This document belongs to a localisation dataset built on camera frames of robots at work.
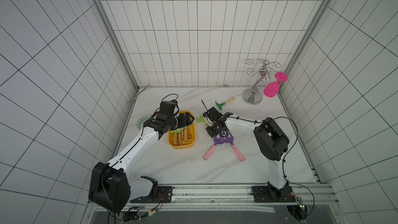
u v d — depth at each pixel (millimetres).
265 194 725
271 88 962
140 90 1190
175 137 881
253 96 1110
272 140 515
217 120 735
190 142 854
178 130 924
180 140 891
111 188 388
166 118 624
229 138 924
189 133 926
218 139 920
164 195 723
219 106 1093
